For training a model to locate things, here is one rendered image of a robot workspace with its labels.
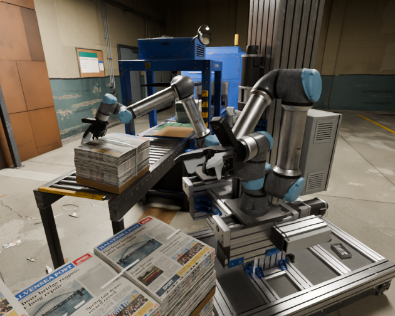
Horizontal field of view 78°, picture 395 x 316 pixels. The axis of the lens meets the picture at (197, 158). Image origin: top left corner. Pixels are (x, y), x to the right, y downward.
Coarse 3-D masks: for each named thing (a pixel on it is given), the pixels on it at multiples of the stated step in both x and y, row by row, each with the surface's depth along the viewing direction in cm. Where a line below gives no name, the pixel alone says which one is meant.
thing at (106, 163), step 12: (84, 144) 140; (96, 144) 142; (108, 144) 144; (84, 156) 135; (96, 156) 132; (108, 156) 130; (120, 156) 130; (132, 156) 144; (84, 168) 137; (96, 168) 134; (108, 168) 132; (120, 168) 133; (132, 168) 145; (96, 180) 137; (108, 180) 134; (120, 180) 135
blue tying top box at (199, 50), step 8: (144, 40) 242; (152, 40) 239; (160, 40) 238; (168, 40) 236; (176, 40) 234; (184, 40) 232; (144, 48) 244; (152, 48) 242; (160, 48) 240; (168, 48) 238; (176, 48) 236; (184, 48) 234; (192, 48) 232; (200, 48) 252; (144, 56) 247; (152, 56) 244; (160, 56) 242; (168, 56) 240; (176, 56) 238; (184, 56) 236; (192, 56) 235; (200, 56) 253
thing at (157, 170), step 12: (180, 144) 228; (168, 156) 197; (156, 168) 175; (168, 168) 198; (144, 180) 158; (156, 180) 177; (132, 192) 145; (144, 192) 160; (108, 204) 130; (120, 204) 133; (132, 204) 146; (120, 216) 134
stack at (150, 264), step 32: (160, 224) 105; (96, 256) 87; (128, 256) 87; (160, 256) 87; (192, 256) 87; (32, 288) 74; (64, 288) 74; (96, 288) 74; (128, 288) 74; (160, 288) 74; (192, 288) 84
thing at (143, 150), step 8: (104, 136) 157; (112, 136) 159; (120, 136) 160; (128, 136) 162; (136, 136) 163; (136, 144) 149; (144, 144) 156; (144, 152) 157; (144, 160) 158; (144, 168) 162
